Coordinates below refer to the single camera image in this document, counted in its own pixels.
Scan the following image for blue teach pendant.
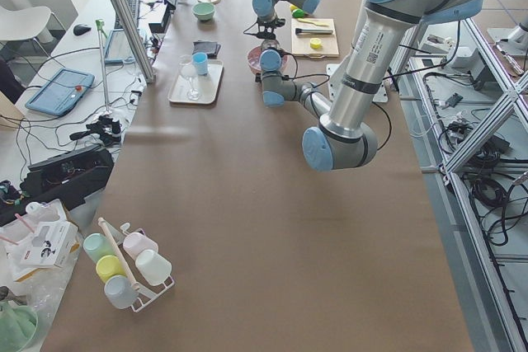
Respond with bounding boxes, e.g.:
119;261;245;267
25;68;95;116
104;29;135;65

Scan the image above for white cardboard box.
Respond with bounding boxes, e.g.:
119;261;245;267
20;221;78;269

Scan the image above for pastel pink cup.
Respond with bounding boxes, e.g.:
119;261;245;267
123;232;158;260

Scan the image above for grey folded cloth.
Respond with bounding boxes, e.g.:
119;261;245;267
193;40;221;59

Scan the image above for half lemon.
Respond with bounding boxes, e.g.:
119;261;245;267
309;38;322;49

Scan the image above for aluminium frame post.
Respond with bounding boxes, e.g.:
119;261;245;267
111;0;155;83

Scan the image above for black box device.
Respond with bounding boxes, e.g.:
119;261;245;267
1;144;114;226

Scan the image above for pastel grey cup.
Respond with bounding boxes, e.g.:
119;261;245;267
104;275;139;309

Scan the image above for bamboo cutting board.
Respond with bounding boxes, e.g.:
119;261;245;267
291;18;340;58

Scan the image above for green lime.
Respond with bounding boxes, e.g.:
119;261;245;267
291;9;306;19

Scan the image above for black keyboard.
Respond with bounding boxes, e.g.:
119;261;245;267
112;0;142;31

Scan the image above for clear wine glass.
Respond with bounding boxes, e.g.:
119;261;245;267
179;54;200;101

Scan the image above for black computer mouse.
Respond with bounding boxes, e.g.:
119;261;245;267
73;24;92;36

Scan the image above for light blue cup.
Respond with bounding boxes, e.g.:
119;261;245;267
192;52;208;76

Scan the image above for pastel yellow cup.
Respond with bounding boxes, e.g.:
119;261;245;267
96;255;125;284

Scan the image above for steel muddler black tip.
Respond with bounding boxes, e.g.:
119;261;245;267
295;27;333;35

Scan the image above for pastel green cup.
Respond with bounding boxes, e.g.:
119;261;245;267
82;232;114;264

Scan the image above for white cup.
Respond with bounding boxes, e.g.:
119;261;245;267
135;249;172;286

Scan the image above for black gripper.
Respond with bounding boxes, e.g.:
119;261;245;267
255;17;285;40

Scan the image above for mint green bowl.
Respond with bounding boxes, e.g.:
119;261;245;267
192;2;215;21

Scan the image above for white wire cup rack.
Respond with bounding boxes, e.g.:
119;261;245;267
97;218;176;312

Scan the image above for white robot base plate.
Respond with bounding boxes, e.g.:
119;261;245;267
326;63;389;103

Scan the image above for steel ice scoop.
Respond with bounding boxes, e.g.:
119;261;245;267
260;39;281;57

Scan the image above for beige serving tray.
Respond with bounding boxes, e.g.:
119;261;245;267
167;59;224;106

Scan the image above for pink bowl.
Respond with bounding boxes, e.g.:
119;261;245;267
247;45;288;74

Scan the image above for yellow plastic knife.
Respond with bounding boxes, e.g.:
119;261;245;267
295;18;329;27

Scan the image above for white chair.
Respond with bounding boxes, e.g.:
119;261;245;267
1;6;62;55

